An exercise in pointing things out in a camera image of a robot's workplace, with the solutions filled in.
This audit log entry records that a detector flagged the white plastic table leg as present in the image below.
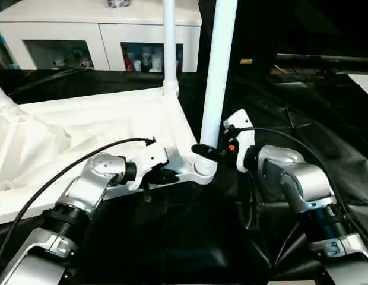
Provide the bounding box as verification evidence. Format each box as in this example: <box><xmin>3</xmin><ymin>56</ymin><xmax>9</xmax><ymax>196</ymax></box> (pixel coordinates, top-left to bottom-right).
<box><xmin>161</xmin><ymin>0</ymin><xmax>181</xmax><ymax>98</ymax></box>
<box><xmin>192</xmin><ymin>0</ymin><xmax>240</xmax><ymax>179</ymax></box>
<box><xmin>0</xmin><ymin>79</ymin><xmax>30</xmax><ymax>123</ymax></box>

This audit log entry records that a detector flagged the white plastic table top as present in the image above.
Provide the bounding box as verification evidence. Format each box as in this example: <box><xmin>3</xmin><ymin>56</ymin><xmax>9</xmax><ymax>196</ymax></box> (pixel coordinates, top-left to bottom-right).
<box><xmin>0</xmin><ymin>87</ymin><xmax>220</xmax><ymax>229</ymax></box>

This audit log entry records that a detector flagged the black plastic mat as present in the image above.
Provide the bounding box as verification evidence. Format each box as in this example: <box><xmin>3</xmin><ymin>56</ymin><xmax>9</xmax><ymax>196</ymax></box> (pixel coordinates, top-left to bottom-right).
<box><xmin>0</xmin><ymin>67</ymin><xmax>368</xmax><ymax>285</ymax></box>

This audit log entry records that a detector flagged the black tall cabinet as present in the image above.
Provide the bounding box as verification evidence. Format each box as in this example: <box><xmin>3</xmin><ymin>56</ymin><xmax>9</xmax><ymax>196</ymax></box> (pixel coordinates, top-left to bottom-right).
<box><xmin>198</xmin><ymin>0</ymin><xmax>277</xmax><ymax>72</ymax></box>

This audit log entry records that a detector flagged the black long bar device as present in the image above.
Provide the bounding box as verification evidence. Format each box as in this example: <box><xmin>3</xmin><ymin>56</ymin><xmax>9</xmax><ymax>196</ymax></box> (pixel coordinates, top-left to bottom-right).
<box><xmin>275</xmin><ymin>52</ymin><xmax>368</xmax><ymax>65</ymax></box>

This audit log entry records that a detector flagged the white flat board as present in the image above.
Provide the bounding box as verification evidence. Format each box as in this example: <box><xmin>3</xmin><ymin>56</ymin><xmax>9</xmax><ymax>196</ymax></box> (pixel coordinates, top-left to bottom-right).
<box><xmin>348</xmin><ymin>73</ymin><xmax>368</xmax><ymax>101</ymax></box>

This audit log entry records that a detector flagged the white glass-door cabinet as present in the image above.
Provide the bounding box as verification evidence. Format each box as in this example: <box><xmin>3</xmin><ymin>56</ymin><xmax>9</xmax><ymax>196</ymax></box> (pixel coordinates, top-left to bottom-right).
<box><xmin>0</xmin><ymin>0</ymin><xmax>203</xmax><ymax>72</ymax></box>

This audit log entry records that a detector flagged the black white crumpled bundle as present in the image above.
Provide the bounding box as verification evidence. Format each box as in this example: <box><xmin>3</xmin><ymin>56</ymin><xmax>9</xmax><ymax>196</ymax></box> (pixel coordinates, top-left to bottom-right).
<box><xmin>107</xmin><ymin>0</ymin><xmax>132</xmax><ymax>10</ymax></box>

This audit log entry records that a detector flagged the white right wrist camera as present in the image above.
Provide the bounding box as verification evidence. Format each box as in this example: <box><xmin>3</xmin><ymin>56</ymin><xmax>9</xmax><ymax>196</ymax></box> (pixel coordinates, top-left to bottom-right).
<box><xmin>223</xmin><ymin>108</ymin><xmax>256</xmax><ymax>173</ymax></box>

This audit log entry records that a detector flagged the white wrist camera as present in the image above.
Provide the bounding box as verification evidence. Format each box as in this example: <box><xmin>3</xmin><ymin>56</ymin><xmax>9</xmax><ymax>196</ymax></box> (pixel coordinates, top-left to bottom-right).
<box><xmin>126</xmin><ymin>141</ymin><xmax>170</xmax><ymax>191</ymax></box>
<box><xmin>223</xmin><ymin>108</ymin><xmax>256</xmax><ymax>173</ymax></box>

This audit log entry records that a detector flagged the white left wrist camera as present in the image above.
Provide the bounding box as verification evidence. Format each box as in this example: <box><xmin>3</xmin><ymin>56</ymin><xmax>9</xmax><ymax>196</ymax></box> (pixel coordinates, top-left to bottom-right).
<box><xmin>126</xmin><ymin>141</ymin><xmax>170</xmax><ymax>191</ymax></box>

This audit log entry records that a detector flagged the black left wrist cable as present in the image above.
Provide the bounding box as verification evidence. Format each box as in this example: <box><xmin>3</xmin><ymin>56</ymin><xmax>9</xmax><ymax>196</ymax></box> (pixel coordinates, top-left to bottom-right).
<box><xmin>0</xmin><ymin>136</ymin><xmax>157</xmax><ymax>259</ymax></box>

